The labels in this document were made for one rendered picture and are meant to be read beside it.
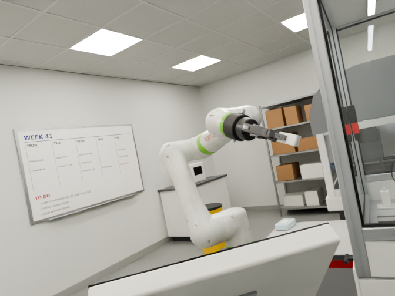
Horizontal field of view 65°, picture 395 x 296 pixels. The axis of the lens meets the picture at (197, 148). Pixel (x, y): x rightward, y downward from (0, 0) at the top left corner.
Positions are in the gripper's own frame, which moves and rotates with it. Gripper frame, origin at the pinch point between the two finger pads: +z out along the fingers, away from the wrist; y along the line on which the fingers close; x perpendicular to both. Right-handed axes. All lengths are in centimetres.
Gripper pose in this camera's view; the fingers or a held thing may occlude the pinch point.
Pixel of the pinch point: (288, 138)
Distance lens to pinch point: 90.1
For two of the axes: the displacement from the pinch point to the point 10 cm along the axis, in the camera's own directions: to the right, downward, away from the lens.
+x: -2.9, 9.5, 0.6
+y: 8.2, 2.2, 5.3
